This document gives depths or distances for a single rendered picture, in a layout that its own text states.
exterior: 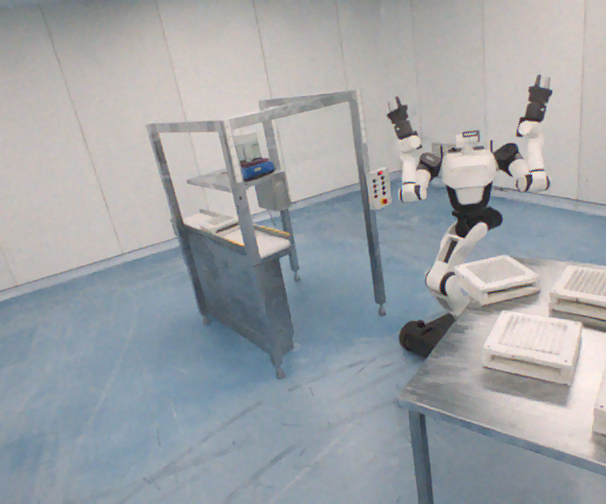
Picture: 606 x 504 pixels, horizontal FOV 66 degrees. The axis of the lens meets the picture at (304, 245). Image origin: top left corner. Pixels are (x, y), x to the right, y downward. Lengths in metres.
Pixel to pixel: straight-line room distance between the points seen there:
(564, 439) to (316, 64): 5.95
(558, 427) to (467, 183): 1.52
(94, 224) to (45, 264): 0.71
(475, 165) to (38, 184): 4.74
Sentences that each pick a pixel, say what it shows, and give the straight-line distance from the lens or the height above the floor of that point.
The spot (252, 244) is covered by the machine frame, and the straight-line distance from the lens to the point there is 2.70.
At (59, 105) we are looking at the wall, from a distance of 5.94.
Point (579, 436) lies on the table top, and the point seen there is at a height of 0.86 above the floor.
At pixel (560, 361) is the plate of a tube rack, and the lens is 1.55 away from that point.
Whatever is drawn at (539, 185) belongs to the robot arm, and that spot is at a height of 1.13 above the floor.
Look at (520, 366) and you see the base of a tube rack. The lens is 1.59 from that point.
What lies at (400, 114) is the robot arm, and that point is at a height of 1.53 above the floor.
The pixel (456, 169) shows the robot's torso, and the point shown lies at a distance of 2.63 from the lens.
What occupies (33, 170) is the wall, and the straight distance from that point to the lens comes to 5.97.
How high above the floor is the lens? 1.83
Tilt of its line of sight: 20 degrees down
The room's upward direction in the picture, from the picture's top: 10 degrees counter-clockwise
